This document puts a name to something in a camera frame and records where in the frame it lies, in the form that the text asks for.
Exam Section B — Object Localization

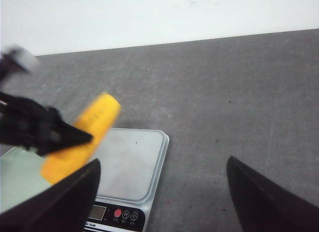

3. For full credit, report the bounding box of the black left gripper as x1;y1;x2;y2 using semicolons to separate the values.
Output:
0;92;93;154

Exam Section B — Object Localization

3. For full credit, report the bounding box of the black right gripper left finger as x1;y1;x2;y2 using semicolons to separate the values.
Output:
0;159;101;232

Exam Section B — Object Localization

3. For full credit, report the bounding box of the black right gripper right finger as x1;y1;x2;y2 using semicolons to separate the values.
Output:
226;156;319;232

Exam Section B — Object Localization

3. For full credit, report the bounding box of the yellow corn cob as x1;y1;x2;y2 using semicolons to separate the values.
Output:
40;92;121;185

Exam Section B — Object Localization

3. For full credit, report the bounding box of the pale green plate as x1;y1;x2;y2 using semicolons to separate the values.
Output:
0;147;51;213

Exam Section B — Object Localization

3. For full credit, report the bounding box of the silver digital kitchen scale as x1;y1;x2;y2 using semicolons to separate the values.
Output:
84;128;169;232

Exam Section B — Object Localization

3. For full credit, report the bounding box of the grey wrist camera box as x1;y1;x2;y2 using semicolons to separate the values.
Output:
4;45;39;72

